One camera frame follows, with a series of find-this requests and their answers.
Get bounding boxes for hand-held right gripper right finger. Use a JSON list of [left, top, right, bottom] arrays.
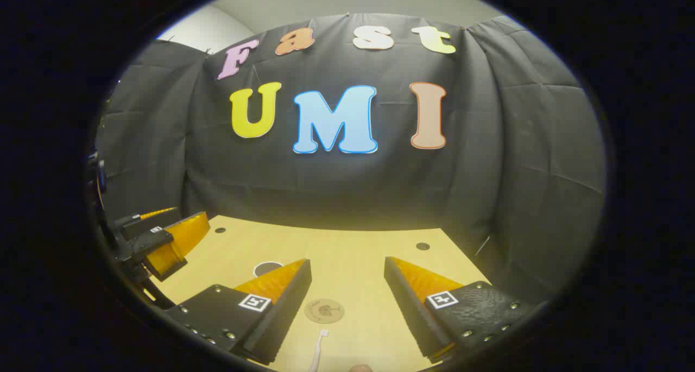
[[383, 256, 538, 364]]

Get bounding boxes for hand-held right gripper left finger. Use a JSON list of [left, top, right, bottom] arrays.
[[163, 258, 313, 366]]

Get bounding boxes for round wooden coaster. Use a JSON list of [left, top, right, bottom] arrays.
[[304, 298, 345, 324]]

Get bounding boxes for white toothbrush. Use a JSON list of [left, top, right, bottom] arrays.
[[308, 329, 330, 372]]

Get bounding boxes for light wooden desktop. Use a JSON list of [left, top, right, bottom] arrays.
[[144, 215, 492, 372]]

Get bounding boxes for black backdrop cloth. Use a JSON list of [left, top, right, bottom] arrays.
[[95, 12, 606, 307]]

